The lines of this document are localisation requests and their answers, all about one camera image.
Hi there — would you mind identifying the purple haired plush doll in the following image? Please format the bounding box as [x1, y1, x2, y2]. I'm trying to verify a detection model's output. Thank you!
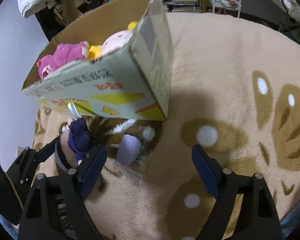
[55, 102, 94, 172]

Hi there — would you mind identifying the clear bag purple item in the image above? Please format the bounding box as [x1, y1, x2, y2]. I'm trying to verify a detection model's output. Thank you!
[108, 133, 146, 185]

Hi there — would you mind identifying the pink plush bear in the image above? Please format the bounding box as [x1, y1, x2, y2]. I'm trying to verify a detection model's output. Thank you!
[36, 41, 90, 79]

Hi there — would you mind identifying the white fluffy plush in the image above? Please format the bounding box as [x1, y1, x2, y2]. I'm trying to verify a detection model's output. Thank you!
[127, 21, 138, 31]

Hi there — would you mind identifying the blue fleece blanket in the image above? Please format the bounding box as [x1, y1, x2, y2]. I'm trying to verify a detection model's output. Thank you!
[280, 202, 300, 239]

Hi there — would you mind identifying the yellow plush toy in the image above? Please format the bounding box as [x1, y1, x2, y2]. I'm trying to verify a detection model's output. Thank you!
[87, 45, 102, 59]

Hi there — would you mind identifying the cardboard box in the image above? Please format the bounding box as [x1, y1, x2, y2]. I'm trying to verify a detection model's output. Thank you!
[21, 0, 173, 121]

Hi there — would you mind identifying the pink swiss roll plush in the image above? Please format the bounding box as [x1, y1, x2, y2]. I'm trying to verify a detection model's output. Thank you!
[100, 30, 133, 56]

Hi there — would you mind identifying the wall socket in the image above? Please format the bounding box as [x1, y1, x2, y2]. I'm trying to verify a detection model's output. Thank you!
[17, 146, 24, 156]

